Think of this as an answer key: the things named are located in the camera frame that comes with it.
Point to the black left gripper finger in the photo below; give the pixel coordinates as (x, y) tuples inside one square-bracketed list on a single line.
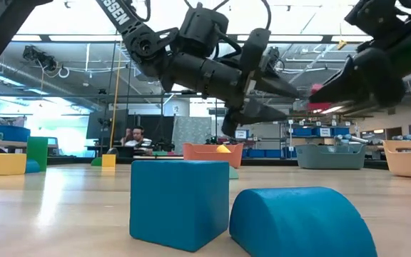
[(273, 85), (262, 114)]

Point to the blue box white label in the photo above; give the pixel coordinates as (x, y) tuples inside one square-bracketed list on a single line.
[(241, 134)]

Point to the black metal table frame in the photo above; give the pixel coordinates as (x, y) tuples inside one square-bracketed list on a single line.
[(280, 163)]

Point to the yellow hanging tag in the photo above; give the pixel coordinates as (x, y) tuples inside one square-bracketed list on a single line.
[(342, 44)]

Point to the long ceiling light bar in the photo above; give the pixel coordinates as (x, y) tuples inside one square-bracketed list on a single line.
[(77, 38)]

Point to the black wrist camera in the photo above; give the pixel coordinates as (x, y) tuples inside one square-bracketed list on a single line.
[(257, 48), (373, 18)]

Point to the small green block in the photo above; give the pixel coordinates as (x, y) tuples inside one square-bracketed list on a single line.
[(96, 162)]

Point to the yellow cylinder block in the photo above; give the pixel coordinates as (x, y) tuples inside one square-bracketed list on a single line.
[(223, 149)]

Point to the orange plastic bin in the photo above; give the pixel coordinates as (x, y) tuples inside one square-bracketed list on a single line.
[(205, 157)]

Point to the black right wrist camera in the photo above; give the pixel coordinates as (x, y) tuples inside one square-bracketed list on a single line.
[(373, 18)]

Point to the person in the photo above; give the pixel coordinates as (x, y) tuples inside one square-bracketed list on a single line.
[(139, 140)]

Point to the yellow plastic bin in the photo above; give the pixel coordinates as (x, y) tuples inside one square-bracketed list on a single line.
[(409, 160)]

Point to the light blue half-cylinder block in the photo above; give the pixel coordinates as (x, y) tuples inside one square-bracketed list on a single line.
[(233, 173)]

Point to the tall green block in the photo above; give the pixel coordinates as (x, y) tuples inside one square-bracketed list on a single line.
[(38, 150)]

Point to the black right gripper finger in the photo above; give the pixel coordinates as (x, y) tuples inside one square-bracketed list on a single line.
[(366, 80)]

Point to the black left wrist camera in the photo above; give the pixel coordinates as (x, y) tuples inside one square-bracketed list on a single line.
[(257, 48)]

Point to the grey teal plastic bin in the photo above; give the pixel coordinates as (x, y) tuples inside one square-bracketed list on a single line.
[(330, 158)]

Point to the large blue tub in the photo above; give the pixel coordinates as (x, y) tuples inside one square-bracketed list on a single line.
[(11, 133)]

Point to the blue shelf bin white label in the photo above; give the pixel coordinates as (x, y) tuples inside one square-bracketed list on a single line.
[(323, 132)]

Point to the blue cube block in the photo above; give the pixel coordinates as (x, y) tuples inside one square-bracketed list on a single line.
[(178, 203)]

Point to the black monitor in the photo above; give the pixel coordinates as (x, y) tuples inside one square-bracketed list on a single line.
[(95, 123)]

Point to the red block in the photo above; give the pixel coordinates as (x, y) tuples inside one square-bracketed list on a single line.
[(318, 106)]

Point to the yellow cube block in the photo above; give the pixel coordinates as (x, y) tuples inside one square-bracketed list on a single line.
[(108, 161), (5, 164)]

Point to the blue floor crate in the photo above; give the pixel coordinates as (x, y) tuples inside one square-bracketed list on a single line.
[(269, 153)]

